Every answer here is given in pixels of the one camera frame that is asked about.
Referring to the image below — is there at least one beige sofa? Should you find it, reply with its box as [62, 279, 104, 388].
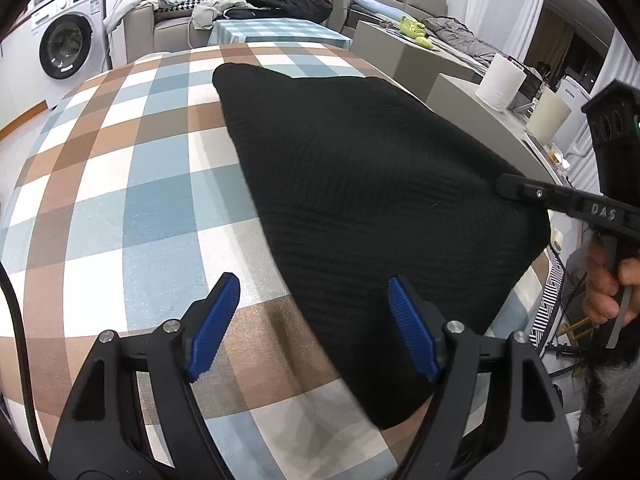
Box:
[122, 0, 451, 63]

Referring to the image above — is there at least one houndstooth cushion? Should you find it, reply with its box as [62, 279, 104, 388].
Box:
[154, 0, 196, 15]

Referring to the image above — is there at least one person's right hand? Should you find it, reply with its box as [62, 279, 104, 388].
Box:
[585, 235, 640, 326]

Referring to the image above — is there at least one black white striped cloth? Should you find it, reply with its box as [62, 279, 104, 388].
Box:
[532, 260, 566, 346]

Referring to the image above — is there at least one brown blue checked tablecloth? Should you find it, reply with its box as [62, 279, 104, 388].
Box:
[0, 42, 566, 480]

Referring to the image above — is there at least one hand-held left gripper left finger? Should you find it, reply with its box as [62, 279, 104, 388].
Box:
[49, 272, 242, 480]

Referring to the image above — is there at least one person's right forearm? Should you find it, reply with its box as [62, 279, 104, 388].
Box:
[577, 355, 638, 466]

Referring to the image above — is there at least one beige low table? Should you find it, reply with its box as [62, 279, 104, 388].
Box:
[425, 74, 566, 176]

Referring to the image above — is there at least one green toy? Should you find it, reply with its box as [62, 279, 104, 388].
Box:
[397, 16, 433, 50]

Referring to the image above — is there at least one grey garment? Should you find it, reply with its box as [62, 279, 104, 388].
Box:
[192, 0, 246, 31]

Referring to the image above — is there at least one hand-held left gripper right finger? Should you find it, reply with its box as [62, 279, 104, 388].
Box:
[387, 275, 581, 480]

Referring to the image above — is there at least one blue pillow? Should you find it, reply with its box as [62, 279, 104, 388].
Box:
[350, 0, 406, 18]

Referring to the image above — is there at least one black knit sweater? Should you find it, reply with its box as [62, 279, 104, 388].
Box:
[212, 62, 552, 431]

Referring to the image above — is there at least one teal checked tablecloth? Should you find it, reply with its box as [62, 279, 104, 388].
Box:
[207, 17, 352, 51]

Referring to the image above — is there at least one cream paper roll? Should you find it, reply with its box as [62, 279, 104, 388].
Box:
[526, 89, 572, 143]

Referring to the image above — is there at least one white curtain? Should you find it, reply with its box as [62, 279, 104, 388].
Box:
[510, 0, 563, 63]

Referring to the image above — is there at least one white paper towel roll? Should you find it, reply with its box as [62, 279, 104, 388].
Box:
[475, 54, 527, 112]

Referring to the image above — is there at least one grey padded jacket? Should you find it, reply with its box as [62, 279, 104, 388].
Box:
[422, 16, 503, 63]

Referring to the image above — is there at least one white washing machine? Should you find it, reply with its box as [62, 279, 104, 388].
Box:
[30, 0, 111, 81]

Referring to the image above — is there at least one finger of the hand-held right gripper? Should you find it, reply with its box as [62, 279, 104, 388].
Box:
[494, 173, 553, 211]

